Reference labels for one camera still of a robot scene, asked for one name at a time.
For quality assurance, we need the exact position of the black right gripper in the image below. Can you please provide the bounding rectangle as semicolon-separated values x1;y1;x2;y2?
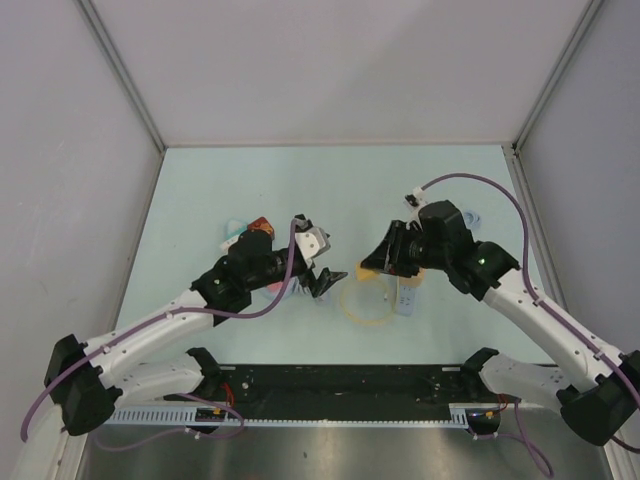
362;220;449;279

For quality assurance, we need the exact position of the yellow USB charger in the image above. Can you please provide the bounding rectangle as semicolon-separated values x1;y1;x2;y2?
355;264;378;282

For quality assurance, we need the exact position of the yellow charging cable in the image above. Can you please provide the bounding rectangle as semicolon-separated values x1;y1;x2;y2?
340;277;401;327

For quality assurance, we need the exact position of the pink square plug adapter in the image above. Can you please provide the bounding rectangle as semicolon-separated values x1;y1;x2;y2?
266;282;282;294

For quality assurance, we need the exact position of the light blue rectangular power strip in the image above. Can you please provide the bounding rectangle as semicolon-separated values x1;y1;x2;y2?
394;208;485;319

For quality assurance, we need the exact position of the round light blue power strip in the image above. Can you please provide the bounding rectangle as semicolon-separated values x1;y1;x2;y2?
259;278;331;303

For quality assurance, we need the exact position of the dark red cube socket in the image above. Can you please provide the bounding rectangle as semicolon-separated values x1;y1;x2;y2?
247;216;275;240

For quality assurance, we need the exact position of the white square plug adapter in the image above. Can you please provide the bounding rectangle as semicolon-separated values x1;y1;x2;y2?
220;236;238;252

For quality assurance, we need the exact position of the teal triangular power strip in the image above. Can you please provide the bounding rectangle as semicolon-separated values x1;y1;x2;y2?
225;218;248;240

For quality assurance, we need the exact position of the beige cube socket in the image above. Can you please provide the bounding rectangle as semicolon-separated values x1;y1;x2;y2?
407;268;426;286

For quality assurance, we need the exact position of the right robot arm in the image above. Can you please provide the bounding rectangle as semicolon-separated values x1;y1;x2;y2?
360;201;639;446

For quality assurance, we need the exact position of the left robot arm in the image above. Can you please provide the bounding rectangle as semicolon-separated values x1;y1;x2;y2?
44;220;346;436

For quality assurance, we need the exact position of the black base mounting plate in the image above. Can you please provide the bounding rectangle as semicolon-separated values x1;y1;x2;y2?
193;364;503;419

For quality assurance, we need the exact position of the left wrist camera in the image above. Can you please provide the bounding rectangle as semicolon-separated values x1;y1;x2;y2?
294;214;331;268

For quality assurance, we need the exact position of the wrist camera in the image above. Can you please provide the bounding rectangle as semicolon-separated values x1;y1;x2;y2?
404;187;427;222
294;214;331;268

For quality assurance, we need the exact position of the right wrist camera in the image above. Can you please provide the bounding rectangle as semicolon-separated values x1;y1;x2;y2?
404;187;427;222

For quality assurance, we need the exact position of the white slotted cable duct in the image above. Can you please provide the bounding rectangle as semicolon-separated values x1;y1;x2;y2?
106;405;499;429

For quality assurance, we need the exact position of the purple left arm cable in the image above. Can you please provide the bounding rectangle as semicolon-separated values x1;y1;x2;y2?
19;219;301;453

